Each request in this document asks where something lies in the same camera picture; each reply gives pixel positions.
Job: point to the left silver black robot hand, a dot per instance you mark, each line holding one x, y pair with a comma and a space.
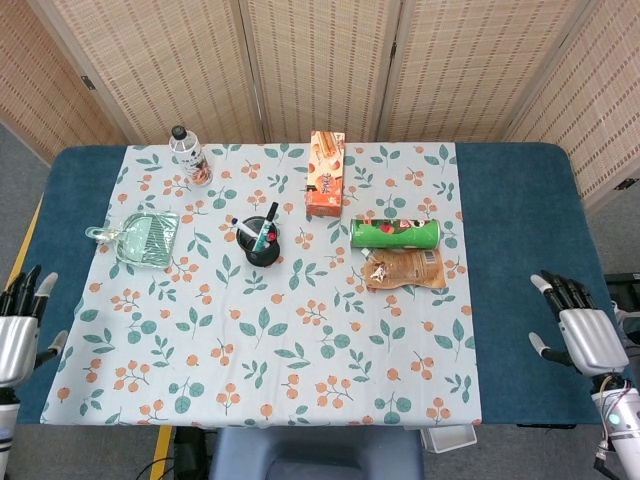
15, 340

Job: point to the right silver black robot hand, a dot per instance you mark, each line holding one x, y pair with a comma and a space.
592, 340

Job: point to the green marker pen black cap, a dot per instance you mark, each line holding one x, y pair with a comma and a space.
271, 212

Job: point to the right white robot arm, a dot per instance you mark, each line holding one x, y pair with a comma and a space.
620, 425

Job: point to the white marker with blue cap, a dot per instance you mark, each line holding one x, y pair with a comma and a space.
246, 227

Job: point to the black pen holder cup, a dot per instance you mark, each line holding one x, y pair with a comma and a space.
262, 257

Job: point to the blue felt table cover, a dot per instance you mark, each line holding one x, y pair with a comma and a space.
520, 225

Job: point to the black metal screen hinge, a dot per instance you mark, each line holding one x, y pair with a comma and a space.
88, 83
623, 184

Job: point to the mint green dustpan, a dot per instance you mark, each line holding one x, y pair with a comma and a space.
145, 240

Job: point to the white plastic box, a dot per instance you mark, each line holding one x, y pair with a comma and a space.
450, 440

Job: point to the brown snack pouch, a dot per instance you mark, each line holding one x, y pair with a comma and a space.
405, 270

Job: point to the black table base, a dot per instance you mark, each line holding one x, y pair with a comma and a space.
192, 452

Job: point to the green chips can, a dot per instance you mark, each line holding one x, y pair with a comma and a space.
395, 234

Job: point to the bamboo folding screen panel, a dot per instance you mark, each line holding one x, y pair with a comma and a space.
600, 115
30, 75
320, 65
475, 65
165, 65

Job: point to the clear plastic drink bottle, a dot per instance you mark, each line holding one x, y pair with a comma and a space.
192, 160

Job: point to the floral leaf print tablecloth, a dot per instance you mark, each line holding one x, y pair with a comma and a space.
310, 350

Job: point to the blue padded chair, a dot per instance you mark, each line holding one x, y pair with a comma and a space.
315, 450

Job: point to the orange biscuit box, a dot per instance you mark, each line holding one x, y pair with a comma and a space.
326, 175

